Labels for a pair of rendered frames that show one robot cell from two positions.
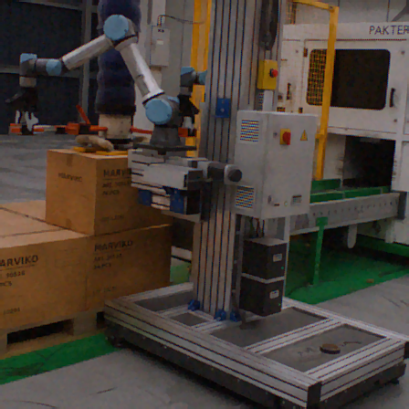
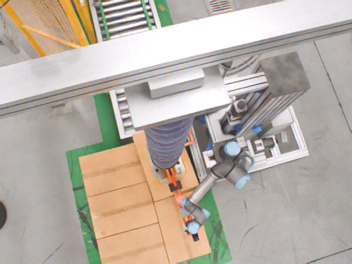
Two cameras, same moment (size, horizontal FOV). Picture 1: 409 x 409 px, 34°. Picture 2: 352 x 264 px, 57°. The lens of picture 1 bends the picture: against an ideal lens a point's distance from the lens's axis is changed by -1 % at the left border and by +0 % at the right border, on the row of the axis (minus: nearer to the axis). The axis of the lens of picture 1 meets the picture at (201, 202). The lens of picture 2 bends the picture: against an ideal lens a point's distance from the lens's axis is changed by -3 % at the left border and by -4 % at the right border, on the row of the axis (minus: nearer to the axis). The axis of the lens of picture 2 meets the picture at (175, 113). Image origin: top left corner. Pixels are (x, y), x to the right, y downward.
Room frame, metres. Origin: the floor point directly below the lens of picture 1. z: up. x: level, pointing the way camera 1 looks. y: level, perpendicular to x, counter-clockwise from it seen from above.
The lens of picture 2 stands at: (3.47, 0.86, 3.83)
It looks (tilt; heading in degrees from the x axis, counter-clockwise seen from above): 74 degrees down; 295
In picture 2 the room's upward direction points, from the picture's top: 6 degrees clockwise
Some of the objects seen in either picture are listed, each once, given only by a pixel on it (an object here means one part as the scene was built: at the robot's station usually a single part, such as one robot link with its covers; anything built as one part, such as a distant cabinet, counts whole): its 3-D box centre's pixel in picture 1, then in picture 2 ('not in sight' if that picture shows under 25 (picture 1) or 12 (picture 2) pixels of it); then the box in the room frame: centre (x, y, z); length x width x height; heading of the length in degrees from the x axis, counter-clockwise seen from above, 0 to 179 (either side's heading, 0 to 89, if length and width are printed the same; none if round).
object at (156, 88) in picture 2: not in sight; (170, 65); (3.67, 0.50, 2.91); 0.16 x 0.16 x 0.10; 47
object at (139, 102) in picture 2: not in sight; (170, 73); (3.67, 0.50, 2.85); 0.30 x 0.30 x 0.05; 47
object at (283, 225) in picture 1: (283, 230); not in sight; (4.02, -0.51, 0.50); 0.07 x 0.07 x 1.00; 47
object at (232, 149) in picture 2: (166, 110); (232, 149); (3.25, 0.20, 1.20); 0.13 x 0.12 x 0.14; 171
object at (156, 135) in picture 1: (165, 134); (228, 151); (3.26, 0.20, 1.09); 0.15 x 0.15 x 0.10
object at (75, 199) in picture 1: (111, 187); (165, 163); (3.68, 0.50, 0.75); 0.60 x 0.40 x 0.40; 141
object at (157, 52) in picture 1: (158, 46); (7, 33); (5.12, 0.40, 1.62); 0.20 x 0.05 x 0.30; 137
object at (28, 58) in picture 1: (28, 66); (193, 227); (3.23, 0.86, 1.37); 0.09 x 0.08 x 0.11; 81
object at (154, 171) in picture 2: (102, 145); (154, 163); (3.75, 0.57, 0.97); 0.34 x 0.10 x 0.05; 141
